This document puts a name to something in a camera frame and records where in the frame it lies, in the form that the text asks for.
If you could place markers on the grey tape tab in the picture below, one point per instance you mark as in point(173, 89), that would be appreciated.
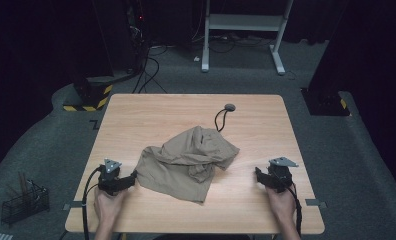
point(73, 205)
point(315, 202)

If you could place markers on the white metal desk frame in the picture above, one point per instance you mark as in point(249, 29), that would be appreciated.
point(242, 22)

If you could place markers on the khaki pants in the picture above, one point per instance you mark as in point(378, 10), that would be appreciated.
point(182, 163)

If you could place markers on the black yellow striped stand base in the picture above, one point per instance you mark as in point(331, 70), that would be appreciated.
point(92, 95)

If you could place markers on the person's right hand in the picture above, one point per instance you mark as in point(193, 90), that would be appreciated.
point(281, 205)

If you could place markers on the black stand base yellow mark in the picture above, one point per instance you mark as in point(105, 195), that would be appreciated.
point(326, 101)

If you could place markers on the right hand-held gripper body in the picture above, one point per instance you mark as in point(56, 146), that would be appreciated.
point(281, 175)

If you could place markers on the grey round table grommet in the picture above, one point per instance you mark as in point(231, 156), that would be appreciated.
point(229, 107)

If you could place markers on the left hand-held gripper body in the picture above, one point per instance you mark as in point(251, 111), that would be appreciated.
point(110, 178)

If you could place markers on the dark equipment rack red light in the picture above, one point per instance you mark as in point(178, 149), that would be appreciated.
point(137, 23)

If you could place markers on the person's left hand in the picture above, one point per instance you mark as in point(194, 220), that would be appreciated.
point(107, 205)

